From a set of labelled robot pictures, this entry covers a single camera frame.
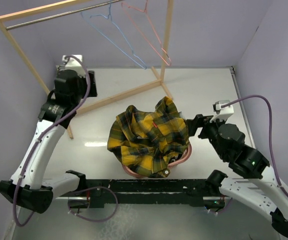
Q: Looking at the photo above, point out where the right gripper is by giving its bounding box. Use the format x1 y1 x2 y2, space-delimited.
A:
186 112 227 159

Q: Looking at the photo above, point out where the yellow plaid shirt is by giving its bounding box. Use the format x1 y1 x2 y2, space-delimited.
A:
107 96 189 178

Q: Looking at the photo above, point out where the blue wire hanger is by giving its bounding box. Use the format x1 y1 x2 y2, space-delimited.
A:
80 0 147 70

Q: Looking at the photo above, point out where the pink wire hanger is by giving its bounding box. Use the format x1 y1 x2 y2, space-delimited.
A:
121 0 172 66

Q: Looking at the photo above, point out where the black white checkered shirt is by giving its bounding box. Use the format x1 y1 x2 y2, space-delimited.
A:
168 148 191 168

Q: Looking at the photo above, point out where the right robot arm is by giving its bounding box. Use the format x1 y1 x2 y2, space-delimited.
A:
186 114 288 238

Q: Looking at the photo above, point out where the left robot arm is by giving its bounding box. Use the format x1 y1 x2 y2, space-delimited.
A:
0 70 97 214

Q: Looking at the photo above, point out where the pink laundry basket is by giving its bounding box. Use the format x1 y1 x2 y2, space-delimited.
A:
122 144 192 179

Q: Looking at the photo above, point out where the black base bar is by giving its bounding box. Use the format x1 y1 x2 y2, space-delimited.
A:
56 177 237 209

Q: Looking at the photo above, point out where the wooden clothes rack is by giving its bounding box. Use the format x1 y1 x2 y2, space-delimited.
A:
0 0 176 140

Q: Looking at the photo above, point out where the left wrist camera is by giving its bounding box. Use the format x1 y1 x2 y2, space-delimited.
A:
61 55 85 75

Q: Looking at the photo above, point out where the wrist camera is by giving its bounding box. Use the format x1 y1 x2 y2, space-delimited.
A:
210 100 234 123
61 55 85 75

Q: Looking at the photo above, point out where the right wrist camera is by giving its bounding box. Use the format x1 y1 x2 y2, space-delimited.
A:
210 100 234 123

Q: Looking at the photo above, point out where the aluminium rail frame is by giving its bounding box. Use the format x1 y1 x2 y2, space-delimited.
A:
7 66 288 240

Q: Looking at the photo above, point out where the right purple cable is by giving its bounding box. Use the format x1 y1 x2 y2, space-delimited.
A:
205 94 288 218

